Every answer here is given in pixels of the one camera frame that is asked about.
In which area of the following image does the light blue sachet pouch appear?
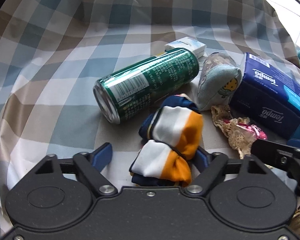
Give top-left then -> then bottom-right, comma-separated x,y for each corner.
196,53 -> 242,111

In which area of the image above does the navy white orange scarf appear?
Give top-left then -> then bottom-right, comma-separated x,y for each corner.
129,94 -> 204,186

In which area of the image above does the woven fabric-lined basket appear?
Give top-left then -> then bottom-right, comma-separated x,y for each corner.
290,210 -> 300,237

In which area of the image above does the small white carton box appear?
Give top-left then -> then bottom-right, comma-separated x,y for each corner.
164,37 -> 206,58

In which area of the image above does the blue tempo tissue box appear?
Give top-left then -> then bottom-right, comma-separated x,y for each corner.
230,53 -> 300,140

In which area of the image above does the green beverage can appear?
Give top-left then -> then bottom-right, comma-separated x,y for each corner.
93,48 -> 199,124

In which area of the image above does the beige lace pink ornament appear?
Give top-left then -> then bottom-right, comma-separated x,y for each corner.
211,105 -> 268,159

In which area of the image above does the checkered plaid cloth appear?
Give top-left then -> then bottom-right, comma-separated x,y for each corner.
0,0 -> 300,237

